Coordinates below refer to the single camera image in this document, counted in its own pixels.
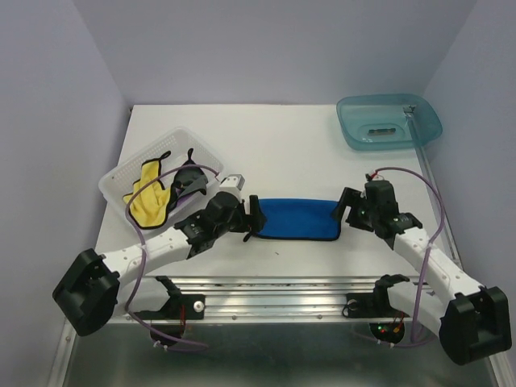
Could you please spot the aluminium mounting rail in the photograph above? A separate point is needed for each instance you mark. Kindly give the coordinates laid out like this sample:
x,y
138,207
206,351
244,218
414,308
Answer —
x,y
266,301

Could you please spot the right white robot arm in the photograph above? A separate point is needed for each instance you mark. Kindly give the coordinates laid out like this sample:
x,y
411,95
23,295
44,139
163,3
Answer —
x,y
470,320

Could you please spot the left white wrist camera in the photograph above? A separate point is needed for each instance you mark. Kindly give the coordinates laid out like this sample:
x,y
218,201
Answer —
x,y
232,184

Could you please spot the teal plastic tub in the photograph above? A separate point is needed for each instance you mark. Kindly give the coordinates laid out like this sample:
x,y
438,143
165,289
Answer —
x,y
384,122

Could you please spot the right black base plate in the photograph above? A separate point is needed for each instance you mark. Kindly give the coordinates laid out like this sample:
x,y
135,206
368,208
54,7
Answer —
x,y
378,304

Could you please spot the blue and black towel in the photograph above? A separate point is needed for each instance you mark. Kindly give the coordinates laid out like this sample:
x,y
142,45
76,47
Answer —
x,y
295,219

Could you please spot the white plastic basket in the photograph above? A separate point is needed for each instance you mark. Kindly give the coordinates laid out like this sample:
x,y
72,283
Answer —
x,y
118,182

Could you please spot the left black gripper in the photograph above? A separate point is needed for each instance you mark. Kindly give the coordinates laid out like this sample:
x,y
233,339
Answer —
x,y
254,221

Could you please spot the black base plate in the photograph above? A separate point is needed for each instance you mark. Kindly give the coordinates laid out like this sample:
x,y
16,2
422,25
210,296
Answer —
x,y
159,298
378,304

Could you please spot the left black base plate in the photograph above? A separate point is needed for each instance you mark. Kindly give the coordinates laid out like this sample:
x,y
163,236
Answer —
x,y
159,298

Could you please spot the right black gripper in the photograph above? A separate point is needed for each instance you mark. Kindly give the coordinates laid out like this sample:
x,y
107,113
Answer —
x,y
350,197

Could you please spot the purple and grey towel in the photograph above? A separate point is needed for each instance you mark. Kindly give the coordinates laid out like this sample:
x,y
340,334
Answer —
x,y
187,182

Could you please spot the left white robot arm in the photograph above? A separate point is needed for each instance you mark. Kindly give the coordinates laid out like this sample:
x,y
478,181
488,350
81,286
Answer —
x,y
91,291

